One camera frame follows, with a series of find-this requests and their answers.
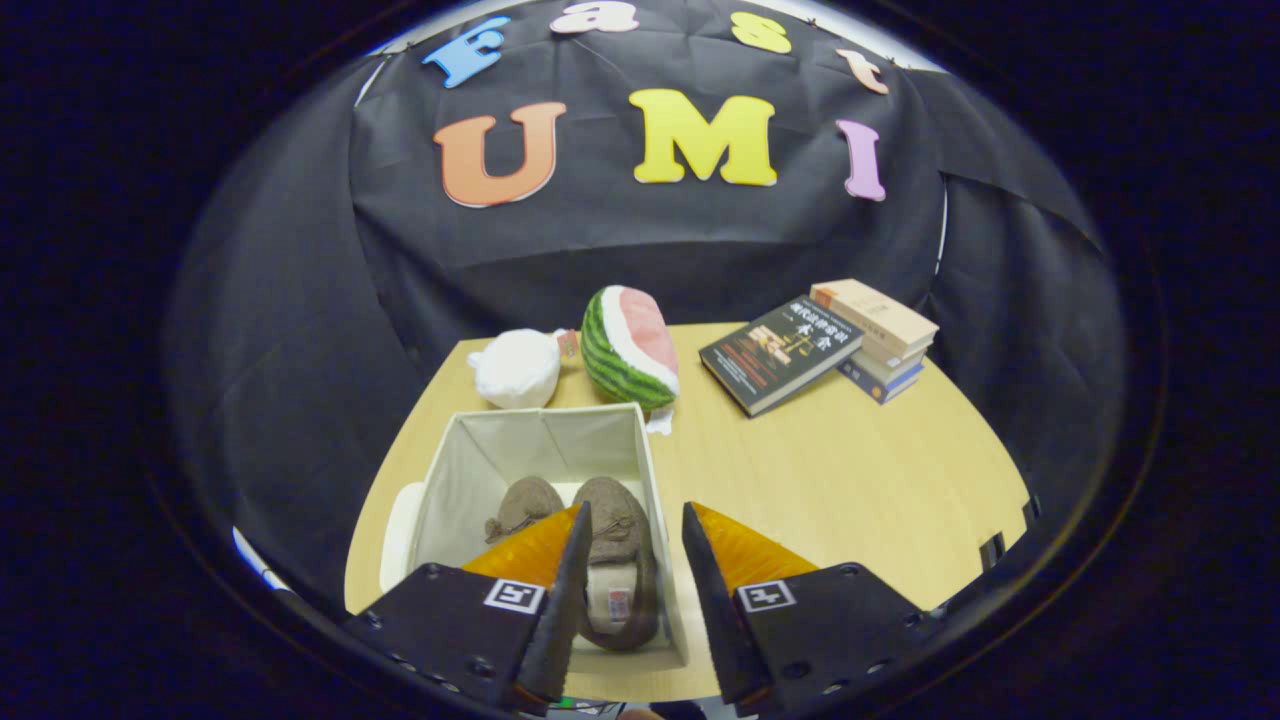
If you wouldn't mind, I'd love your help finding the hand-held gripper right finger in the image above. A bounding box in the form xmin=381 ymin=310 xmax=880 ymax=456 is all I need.
xmin=681 ymin=501 xmax=941 ymax=717

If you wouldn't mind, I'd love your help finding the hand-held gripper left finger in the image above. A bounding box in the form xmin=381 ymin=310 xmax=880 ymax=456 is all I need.
xmin=343 ymin=502 xmax=593 ymax=715

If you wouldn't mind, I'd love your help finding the brown fuzzy shoe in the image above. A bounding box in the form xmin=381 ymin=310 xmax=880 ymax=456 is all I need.
xmin=570 ymin=476 xmax=661 ymax=653
xmin=484 ymin=476 xmax=567 ymax=546

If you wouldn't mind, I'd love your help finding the beige fabric storage box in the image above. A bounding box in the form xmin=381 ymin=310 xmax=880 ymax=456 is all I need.
xmin=378 ymin=402 xmax=691 ymax=669

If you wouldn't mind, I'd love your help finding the white plush toy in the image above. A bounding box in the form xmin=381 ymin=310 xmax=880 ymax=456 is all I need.
xmin=467 ymin=328 xmax=581 ymax=410

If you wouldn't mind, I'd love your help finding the black book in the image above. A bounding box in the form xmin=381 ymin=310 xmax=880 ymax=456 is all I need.
xmin=698 ymin=296 xmax=865 ymax=418

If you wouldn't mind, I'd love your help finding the watermelon slice plush toy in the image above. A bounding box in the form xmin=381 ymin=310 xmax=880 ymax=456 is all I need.
xmin=580 ymin=285 xmax=682 ymax=436

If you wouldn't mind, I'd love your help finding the blue book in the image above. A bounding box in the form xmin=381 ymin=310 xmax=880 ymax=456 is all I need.
xmin=835 ymin=355 xmax=927 ymax=405

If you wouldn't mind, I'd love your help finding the grey book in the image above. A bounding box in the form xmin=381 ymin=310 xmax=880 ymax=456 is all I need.
xmin=850 ymin=340 xmax=934 ymax=386

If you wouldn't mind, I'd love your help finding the beige book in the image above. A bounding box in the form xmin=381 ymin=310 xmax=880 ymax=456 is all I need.
xmin=809 ymin=279 xmax=941 ymax=363

